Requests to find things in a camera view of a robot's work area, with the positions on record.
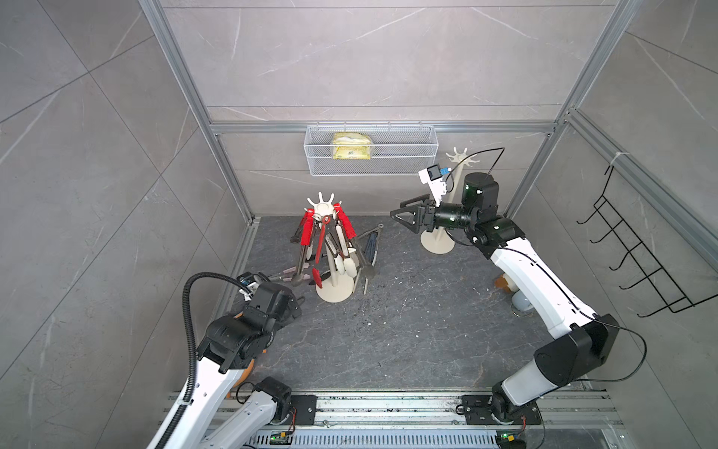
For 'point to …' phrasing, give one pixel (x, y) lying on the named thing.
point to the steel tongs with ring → (376, 229)
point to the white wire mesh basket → (396, 150)
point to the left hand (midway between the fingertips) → (280, 304)
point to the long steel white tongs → (334, 247)
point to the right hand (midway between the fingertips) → (399, 211)
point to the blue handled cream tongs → (371, 252)
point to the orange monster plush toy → (243, 376)
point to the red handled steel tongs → (351, 234)
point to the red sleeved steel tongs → (307, 231)
